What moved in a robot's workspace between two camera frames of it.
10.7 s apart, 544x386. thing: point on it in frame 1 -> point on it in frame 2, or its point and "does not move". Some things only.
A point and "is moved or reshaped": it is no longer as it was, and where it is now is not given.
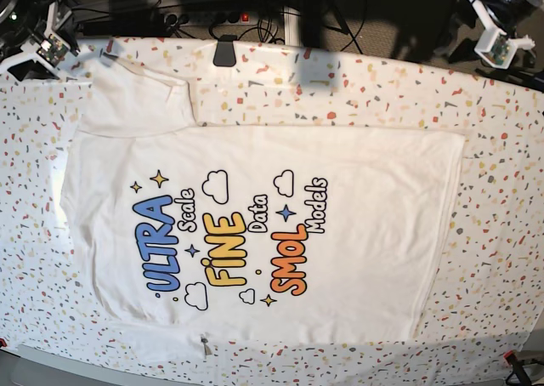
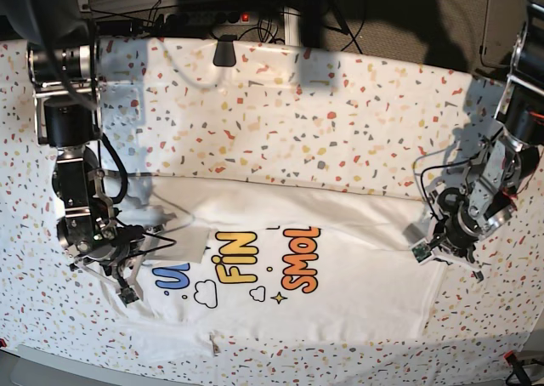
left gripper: (58, 39) -> (110, 252)
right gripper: (493, 47) -> (456, 229)
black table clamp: (224, 54) does not move
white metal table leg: (291, 26) does not move
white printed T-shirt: (253, 235) is moved or reshaped
